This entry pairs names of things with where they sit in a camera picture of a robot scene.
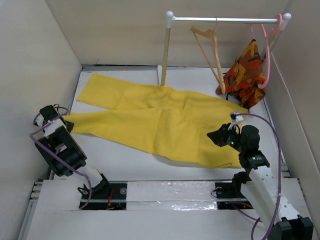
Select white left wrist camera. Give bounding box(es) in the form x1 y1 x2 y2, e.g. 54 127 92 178
33 114 44 128

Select white clothes rack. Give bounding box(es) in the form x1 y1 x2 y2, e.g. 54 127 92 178
159 11 292 95

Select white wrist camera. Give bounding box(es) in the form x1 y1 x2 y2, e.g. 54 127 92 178
228 111 244 130
33 114 44 128

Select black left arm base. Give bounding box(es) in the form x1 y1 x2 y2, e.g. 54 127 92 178
78 181 128 211

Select yellow trousers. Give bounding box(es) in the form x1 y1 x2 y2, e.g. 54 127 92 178
65 74 246 168

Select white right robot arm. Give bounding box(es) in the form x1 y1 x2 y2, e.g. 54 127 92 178
207 123 314 240

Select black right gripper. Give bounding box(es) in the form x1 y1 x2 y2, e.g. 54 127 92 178
205 122 246 153

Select pink plastic hanger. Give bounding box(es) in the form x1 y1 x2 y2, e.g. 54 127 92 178
258 14 283 89

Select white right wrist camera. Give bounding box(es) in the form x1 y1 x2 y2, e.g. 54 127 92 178
228 111 244 130

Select wooden clothes hanger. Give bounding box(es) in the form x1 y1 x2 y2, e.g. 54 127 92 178
190 16 227 95

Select orange camouflage garment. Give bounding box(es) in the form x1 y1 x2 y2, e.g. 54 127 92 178
223 39 266 109

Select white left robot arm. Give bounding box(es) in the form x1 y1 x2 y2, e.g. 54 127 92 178
30 104 112 199

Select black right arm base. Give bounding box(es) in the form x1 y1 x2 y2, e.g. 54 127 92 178
210 182 253 210

